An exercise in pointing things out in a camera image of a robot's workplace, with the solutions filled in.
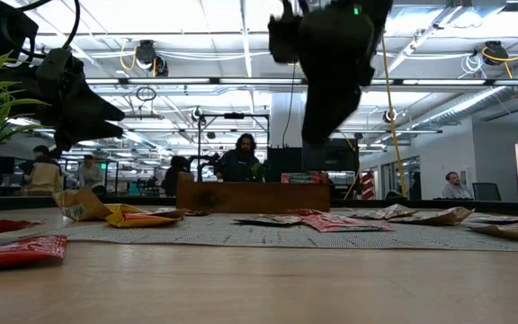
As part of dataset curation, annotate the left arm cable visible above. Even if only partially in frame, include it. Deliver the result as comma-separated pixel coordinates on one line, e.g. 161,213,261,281
15,0,83,50

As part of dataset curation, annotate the black perforated computer case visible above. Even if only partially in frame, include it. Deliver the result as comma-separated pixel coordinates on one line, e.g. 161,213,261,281
265,138,360,184

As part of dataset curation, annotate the wooden three-compartment tray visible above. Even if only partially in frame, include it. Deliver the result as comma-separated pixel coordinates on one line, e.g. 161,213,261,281
175,172,332,214

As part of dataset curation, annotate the person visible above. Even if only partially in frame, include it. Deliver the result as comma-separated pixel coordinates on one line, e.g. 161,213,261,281
163,155,193,198
441,170,477,201
76,154,106,190
212,132,265,184
21,144,66,197

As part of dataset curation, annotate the black aluminium rig frame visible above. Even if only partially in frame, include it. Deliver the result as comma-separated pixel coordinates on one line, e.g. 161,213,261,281
0,193,518,213

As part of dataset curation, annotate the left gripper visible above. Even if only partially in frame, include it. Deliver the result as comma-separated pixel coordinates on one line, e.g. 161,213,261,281
0,44,127,157

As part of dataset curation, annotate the grey mesh mat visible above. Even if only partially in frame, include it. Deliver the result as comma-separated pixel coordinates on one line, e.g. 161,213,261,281
54,210,518,253

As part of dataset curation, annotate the ceiling cable reel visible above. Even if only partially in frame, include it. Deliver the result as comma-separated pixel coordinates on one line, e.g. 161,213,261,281
133,39,170,78
481,40,511,68

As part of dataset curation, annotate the orange tea packet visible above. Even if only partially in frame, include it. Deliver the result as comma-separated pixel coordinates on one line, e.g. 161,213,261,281
104,202,183,230

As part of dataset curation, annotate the small green plant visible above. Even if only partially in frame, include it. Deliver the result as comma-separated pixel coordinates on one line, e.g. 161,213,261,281
249,162,268,182

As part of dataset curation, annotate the beige tea packet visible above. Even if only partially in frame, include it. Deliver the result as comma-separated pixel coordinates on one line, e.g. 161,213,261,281
353,202,418,221
468,221,518,245
464,214,518,225
51,187,113,222
388,206,476,227
148,206,190,220

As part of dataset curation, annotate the yellow cable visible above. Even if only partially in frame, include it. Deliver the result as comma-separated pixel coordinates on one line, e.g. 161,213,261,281
379,33,409,199

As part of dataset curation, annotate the office chair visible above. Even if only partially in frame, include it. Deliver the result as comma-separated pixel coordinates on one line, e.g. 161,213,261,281
471,181,504,203

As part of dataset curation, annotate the black stand frame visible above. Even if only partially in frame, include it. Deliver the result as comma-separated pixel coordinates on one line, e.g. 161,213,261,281
194,111,272,184

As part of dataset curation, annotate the red white striped post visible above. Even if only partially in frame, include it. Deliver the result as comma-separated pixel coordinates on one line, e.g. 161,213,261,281
360,170,378,202

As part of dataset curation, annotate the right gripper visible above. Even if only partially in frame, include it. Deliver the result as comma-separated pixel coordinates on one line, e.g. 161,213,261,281
266,0,395,173

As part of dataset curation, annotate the silver ventilation duct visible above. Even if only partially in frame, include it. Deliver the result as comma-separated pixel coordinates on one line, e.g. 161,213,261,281
411,67,518,131

